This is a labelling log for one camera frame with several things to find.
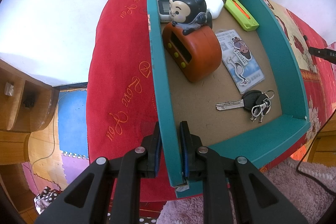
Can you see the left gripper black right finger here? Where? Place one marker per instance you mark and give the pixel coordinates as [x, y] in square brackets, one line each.
[234, 190]

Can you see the white earbuds case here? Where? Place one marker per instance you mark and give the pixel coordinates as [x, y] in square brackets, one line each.
[215, 7]

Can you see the teal cardboard tray box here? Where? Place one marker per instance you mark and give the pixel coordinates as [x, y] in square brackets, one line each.
[231, 133]

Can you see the black object on shelf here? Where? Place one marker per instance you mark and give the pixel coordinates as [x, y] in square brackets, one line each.
[29, 101]

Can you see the lime green utility knife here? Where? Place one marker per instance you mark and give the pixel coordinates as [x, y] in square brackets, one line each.
[242, 15]

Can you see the small ID card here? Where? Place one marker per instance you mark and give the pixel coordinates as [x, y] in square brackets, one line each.
[239, 61]

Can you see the polka dot gift bag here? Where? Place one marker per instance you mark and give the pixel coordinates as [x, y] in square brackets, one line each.
[45, 198]

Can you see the black car key with ring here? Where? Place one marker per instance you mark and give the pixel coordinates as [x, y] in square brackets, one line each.
[256, 102]

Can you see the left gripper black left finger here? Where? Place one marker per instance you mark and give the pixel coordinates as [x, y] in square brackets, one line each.
[108, 191]

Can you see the orange monkey alarm clock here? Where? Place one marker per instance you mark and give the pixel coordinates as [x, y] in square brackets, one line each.
[190, 40]

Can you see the small clear bag on shelf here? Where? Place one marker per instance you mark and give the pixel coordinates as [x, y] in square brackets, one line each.
[9, 89]

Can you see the blue foam floor mat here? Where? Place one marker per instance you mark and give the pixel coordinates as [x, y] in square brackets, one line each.
[72, 125]

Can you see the wooden bedside shelf unit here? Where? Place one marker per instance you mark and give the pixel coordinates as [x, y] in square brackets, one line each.
[17, 123]

